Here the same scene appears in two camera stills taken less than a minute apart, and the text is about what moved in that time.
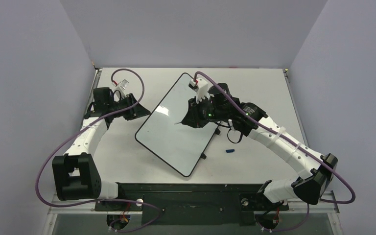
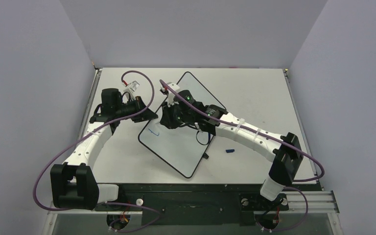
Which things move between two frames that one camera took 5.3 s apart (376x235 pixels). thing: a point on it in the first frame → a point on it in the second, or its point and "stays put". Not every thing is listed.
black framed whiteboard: (180, 145) stays put
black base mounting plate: (191, 204) stays put
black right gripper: (194, 111) → (170, 116)
